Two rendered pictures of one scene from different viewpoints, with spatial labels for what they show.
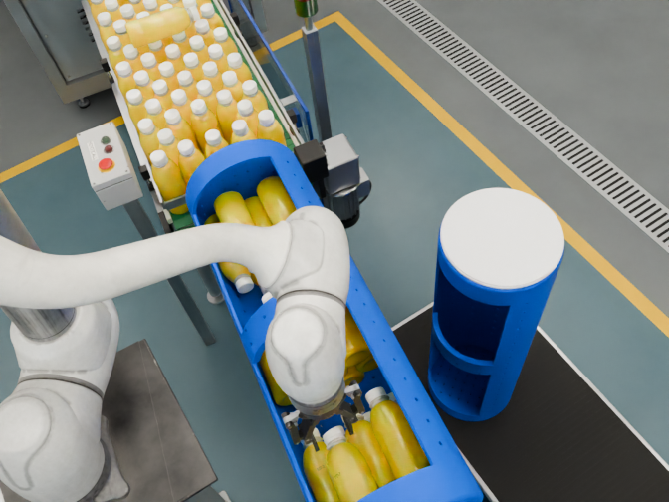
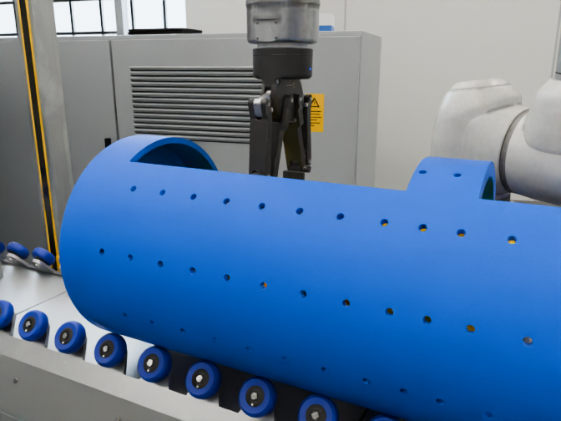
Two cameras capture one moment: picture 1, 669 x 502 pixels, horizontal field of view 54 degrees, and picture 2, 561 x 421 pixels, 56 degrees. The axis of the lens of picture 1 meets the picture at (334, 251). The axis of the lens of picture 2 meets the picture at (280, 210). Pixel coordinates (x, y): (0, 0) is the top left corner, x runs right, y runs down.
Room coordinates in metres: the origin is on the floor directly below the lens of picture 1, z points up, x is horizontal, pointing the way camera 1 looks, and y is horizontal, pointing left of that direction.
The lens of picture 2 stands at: (0.85, -0.44, 1.33)
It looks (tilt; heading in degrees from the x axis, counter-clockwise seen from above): 16 degrees down; 133
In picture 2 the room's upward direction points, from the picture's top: straight up
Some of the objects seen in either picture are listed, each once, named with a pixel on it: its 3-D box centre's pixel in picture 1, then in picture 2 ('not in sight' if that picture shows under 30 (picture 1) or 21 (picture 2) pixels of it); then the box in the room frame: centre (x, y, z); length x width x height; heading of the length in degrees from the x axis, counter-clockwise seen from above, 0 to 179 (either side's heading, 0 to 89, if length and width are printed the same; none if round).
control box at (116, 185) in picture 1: (110, 164); not in sight; (1.21, 0.54, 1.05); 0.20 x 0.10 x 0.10; 16
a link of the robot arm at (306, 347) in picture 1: (306, 344); not in sight; (0.40, 0.06, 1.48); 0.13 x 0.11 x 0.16; 169
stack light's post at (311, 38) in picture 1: (328, 156); not in sight; (1.56, -0.03, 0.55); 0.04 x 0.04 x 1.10; 16
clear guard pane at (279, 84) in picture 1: (272, 91); not in sight; (1.77, 0.12, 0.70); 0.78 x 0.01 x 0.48; 16
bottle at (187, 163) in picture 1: (196, 173); not in sight; (1.18, 0.33, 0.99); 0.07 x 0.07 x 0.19
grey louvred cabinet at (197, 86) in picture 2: not in sight; (152, 188); (-1.38, 1.00, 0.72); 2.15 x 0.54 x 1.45; 24
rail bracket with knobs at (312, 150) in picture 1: (310, 163); not in sight; (1.19, 0.03, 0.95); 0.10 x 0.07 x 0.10; 106
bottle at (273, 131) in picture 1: (272, 143); not in sight; (1.24, 0.12, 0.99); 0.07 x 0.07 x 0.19
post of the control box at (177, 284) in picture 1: (171, 274); not in sight; (1.21, 0.54, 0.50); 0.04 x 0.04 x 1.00; 16
